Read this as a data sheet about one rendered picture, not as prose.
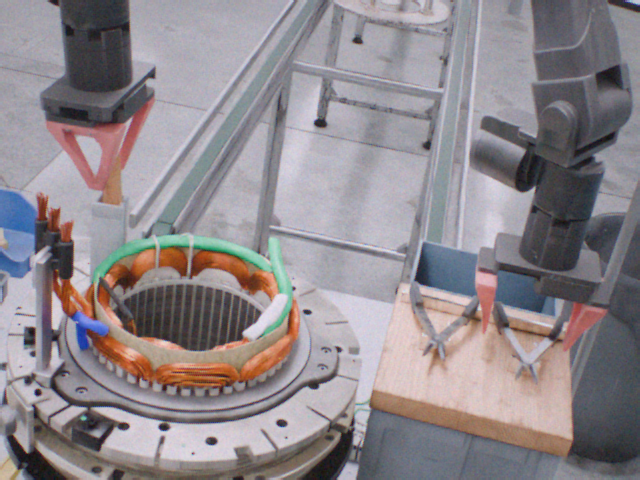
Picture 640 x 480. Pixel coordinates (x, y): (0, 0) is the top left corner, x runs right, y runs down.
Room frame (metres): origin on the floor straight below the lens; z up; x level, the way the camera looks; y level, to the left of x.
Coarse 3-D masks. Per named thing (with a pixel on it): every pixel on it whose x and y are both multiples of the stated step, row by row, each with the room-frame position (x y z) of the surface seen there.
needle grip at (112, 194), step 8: (120, 168) 0.78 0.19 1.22; (112, 176) 0.77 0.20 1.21; (120, 176) 0.78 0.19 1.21; (112, 184) 0.77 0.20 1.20; (120, 184) 0.78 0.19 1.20; (104, 192) 0.77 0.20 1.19; (112, 192) 0.77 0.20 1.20; (120, 192) 0.78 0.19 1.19; (104, 200) 0.77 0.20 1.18; (112, 200) 0.77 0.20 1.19; (120, 200) 0.78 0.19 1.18
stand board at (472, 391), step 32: (416, 320) 0.84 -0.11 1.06; (448, 320) 0.85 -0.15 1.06; (544, 320) 0.89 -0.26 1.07; (384, 352) 0.78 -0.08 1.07; (416, 352) 0.79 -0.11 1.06; (480, 352) 0.81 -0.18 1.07; (512, 352) 0.81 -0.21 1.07; (384, 384) 0.73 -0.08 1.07; (416, 384) 0.73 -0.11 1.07; (448, 384) 0.74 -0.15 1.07; (480, 384) 0.75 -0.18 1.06; (512, 384) 0.76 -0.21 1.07; (544, 384) 0.77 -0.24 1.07; (416, 416) 0.71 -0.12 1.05; (448, 416) 0.71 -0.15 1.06; (480, 416) 0.70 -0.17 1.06; (512, 416) 0.71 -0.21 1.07; (544, 416) 0.72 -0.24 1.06; (544, 448) 0.70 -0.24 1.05
